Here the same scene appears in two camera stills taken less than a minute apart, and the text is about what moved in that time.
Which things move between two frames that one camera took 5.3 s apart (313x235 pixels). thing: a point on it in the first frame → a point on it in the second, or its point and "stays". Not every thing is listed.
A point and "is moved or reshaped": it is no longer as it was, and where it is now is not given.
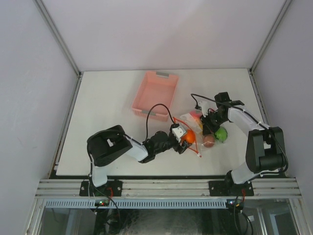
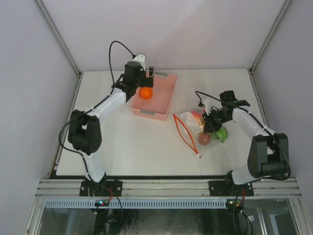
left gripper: x=181 y=148 → x=147 y=82
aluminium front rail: x=266 y=187 stays
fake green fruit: x=221 y=134 stays
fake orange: x=189 y=136 → x=145 y=93
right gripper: x=208 y=129 stays
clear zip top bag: x=193 y=121 is moved or reshaped
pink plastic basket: x=155 y=87 stays
